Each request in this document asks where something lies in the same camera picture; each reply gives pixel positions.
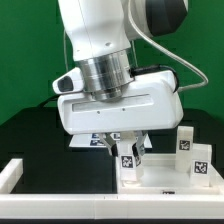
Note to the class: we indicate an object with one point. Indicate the white U-shaped obstacle fence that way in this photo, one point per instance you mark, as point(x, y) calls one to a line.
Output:
point(101, 206)

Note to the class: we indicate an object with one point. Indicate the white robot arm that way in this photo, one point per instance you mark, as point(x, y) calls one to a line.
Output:
point(104, 94)

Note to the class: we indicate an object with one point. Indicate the white tag base sheet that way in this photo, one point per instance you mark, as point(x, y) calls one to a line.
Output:
point(93, 140)

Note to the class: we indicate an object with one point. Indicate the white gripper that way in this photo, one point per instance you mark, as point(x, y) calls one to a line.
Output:
point(149, 102)

